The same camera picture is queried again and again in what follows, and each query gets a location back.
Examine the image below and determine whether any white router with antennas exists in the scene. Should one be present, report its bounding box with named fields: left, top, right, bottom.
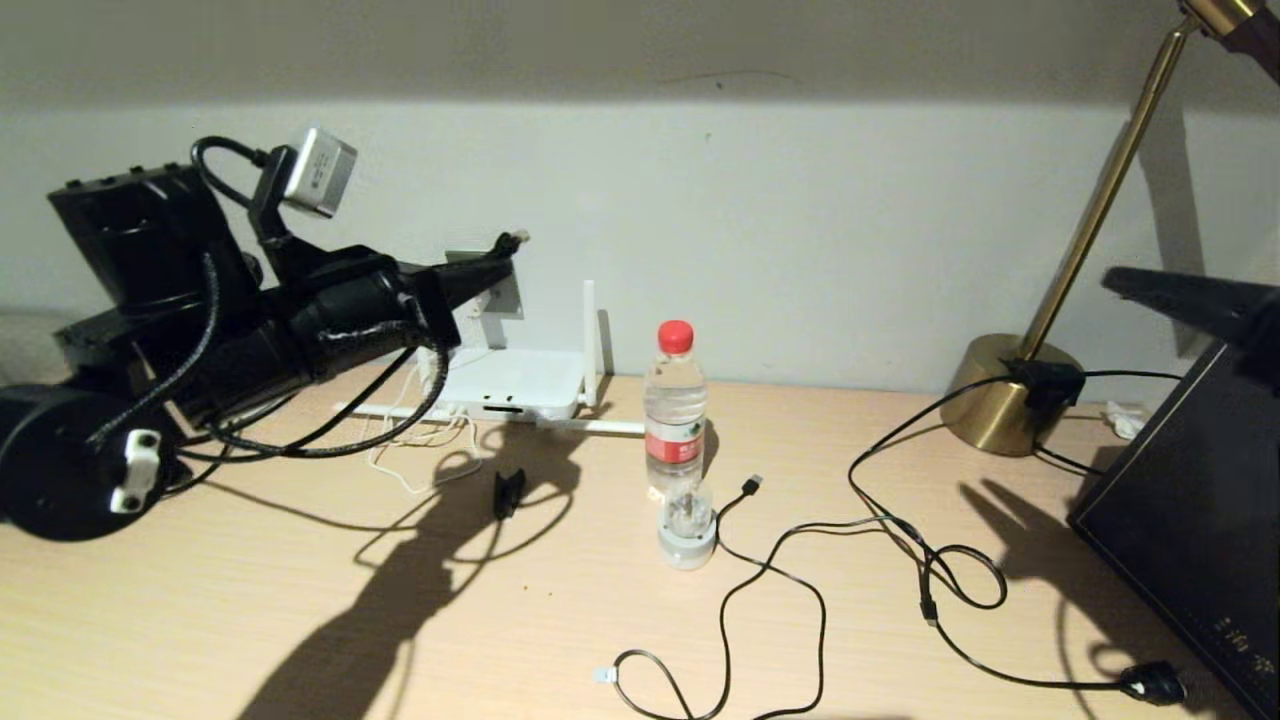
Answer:
left=335, top=280, right=646, bottom=436

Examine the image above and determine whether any black adapter block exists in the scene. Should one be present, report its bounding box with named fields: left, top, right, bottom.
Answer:
left=1003, top=360, right=1086, bottom=411

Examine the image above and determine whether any white cable clamp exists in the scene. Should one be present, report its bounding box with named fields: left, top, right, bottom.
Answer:
left=108, top=430, right=163, bottom=515

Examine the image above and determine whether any short thin black cable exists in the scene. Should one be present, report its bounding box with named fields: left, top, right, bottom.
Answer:
left=1030, top=370, right=1183, bottom=474

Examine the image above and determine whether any small glass bulb night light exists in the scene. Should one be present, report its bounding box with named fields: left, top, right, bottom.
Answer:
left=656, top=474, right=718, bottom=571

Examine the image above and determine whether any water bottle with red cap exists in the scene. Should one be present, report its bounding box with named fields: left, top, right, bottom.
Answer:
left=643, top=320, right=709, bottom=499

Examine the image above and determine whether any grey wall socket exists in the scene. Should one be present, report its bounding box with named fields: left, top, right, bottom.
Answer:
left=447, top=250, right=525, bottom=321

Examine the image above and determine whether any black USB cable white tip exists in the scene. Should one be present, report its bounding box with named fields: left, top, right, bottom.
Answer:
left=594, top=474, right=827, bottom=720

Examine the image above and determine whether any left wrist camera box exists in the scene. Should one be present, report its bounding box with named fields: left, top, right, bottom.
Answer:
left=283, top=127, right=359, bottom=219

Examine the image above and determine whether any small black clip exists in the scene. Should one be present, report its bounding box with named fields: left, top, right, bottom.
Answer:
left=493, top=468, right=528, bottom=521

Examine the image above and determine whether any thin white adapter cable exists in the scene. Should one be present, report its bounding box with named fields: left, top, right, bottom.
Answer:
left=365, top=340, right=481, bottom=496

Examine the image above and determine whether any dark gift bag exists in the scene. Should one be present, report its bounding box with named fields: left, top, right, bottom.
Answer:
left=1068, top=340, right=1280, bottom=720

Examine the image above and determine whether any brass desk lamp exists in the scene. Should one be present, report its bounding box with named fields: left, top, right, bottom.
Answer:
left=940, top=0, right=1280, bottom=459

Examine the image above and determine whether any grey cushion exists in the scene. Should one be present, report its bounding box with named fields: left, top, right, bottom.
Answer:
left=0, top=312, right=66, bottom=386

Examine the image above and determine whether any black lamp power cord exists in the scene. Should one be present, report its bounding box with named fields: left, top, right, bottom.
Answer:
left=848, top=372, right=1191, bottom=707

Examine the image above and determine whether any left braided black cable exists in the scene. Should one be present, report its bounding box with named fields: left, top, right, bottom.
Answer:
left=85, top=250, right=453, bottom=461

